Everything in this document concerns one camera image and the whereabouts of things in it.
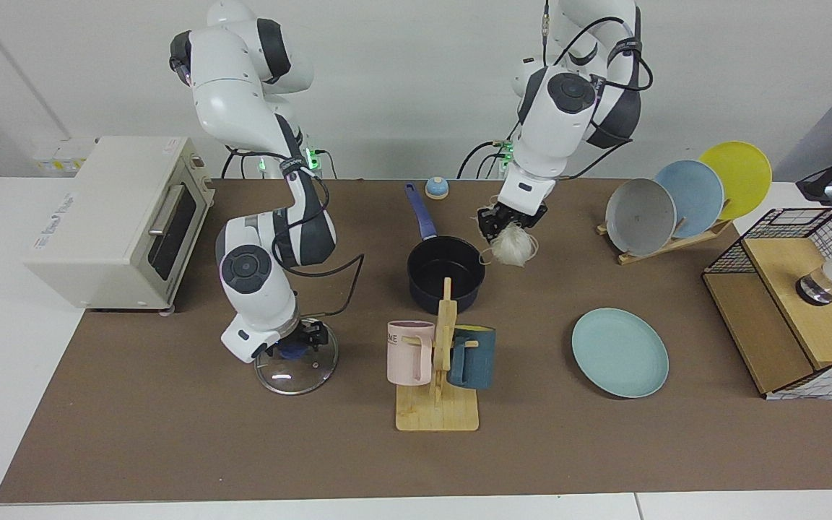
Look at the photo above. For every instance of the white vermicelli bundle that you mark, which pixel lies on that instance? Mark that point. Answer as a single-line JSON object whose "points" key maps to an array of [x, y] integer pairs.
{"points": [[513, 247]]}

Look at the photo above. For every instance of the glass lid with blue knob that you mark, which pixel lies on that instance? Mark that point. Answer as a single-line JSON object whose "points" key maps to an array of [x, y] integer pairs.
{"points": [[293, 379]]}

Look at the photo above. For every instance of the grey plate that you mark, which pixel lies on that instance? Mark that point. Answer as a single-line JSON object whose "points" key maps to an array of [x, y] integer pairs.
{"points": [[640, 217]]}

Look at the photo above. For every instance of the wooden plate rack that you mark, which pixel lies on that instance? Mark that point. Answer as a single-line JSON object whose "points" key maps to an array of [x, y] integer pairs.
{"points": [[665, 248]]}

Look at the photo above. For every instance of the light teal plate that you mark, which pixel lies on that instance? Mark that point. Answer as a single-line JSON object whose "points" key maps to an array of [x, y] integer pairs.
{"points": [[622, 354]]}

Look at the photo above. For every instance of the light blue plate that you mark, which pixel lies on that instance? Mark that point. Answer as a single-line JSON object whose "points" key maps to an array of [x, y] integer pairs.
{"points": [[698, 195]]}

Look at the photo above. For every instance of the yellow plate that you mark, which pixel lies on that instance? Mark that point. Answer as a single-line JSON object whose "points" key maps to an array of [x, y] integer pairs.
{"points": [[744, 177]]}

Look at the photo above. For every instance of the pink mug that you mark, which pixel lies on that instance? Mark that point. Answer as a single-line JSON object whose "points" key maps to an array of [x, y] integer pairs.
{"points": [[407, 354]]}

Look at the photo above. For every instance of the wooden mug stand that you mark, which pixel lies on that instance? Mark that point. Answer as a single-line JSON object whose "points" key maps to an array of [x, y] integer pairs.
{"points": [[436, 415]]}

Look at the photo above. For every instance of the dark teal mug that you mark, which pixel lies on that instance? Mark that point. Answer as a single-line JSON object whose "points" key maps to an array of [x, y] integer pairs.
{"points": [[475, 360]]}

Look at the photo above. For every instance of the brown table cloth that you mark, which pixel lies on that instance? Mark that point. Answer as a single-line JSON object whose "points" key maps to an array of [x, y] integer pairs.
{"points": [[206, 448]]}

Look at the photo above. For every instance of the pale toaster oven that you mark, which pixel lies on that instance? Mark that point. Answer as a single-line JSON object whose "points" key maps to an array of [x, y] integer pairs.
{"points": [[98, 231]]}

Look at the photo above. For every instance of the white box with yellow labels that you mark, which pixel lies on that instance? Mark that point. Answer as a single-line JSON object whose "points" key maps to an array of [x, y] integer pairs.
{"points": [[55, 155]]}

